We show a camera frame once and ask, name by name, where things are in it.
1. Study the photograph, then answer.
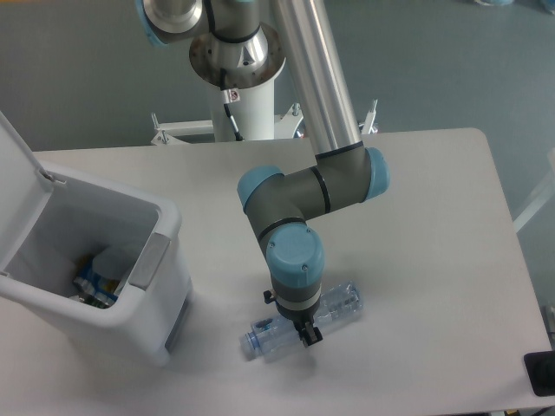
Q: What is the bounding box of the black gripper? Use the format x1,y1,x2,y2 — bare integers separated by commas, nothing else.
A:
264,289,323,348

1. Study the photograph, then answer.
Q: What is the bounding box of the clear plastic water bottle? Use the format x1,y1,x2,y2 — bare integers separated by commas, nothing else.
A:
239,281,363,362

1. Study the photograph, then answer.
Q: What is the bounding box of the clear plastic wrapper trash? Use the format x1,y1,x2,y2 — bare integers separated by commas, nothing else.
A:
92,244,141,296

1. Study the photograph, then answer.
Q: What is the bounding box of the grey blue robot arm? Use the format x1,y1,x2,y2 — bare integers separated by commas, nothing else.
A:
135,1,390,346

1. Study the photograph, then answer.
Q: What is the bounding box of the white trash can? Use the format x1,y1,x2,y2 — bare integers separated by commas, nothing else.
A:
1,120,193,366

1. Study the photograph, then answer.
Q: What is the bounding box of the blue snack package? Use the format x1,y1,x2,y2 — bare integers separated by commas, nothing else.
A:
73,255,120,309

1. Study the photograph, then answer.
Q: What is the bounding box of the black object at table edge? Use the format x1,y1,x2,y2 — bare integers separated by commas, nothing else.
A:
524,350,554,397

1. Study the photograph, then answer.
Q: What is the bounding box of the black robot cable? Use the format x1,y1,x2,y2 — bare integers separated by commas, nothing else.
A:
219,68,245,142

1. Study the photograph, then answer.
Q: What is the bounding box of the white table leg frame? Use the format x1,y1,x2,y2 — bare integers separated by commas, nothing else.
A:
513,149,554,232

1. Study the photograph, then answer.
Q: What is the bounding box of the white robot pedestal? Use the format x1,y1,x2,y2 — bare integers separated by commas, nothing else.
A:
149,21,310,146

